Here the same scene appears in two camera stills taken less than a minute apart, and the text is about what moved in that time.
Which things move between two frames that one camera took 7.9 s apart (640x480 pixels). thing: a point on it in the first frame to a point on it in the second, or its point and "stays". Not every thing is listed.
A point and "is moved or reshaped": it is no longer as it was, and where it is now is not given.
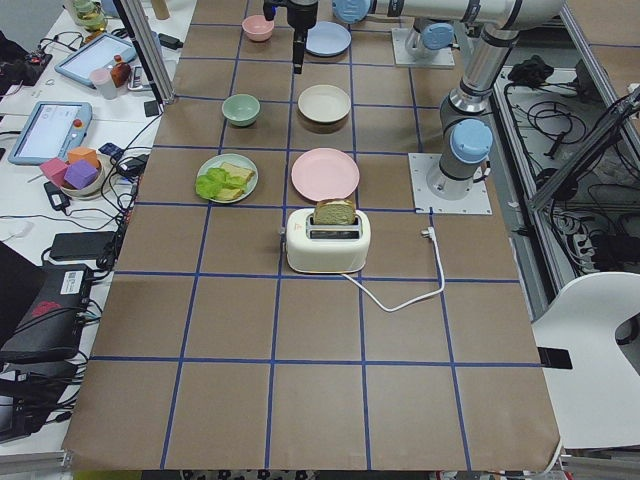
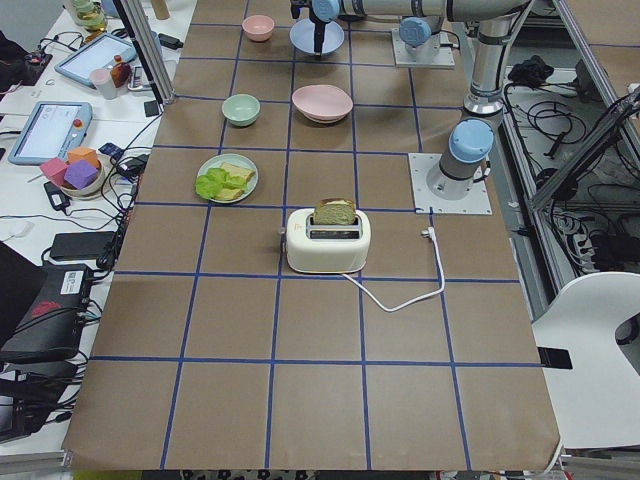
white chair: (597, 401) stays
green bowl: (241, 109) stays
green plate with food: (226, 178) stays
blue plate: (327, 38) is moved or reshaped
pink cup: (102, 79) stays
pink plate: (325, 174) to (322, 103)
